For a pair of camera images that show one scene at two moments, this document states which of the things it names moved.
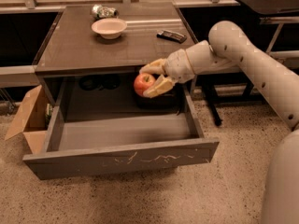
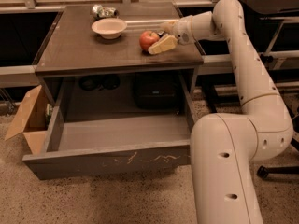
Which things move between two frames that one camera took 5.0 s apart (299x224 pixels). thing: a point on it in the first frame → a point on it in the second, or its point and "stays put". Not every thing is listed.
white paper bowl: (109, 28) stays put
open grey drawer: (99, 147) stays put
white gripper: (177, 66) → (180, 32)
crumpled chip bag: (100, 12) stays put
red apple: (142, 82) → (147, 38)
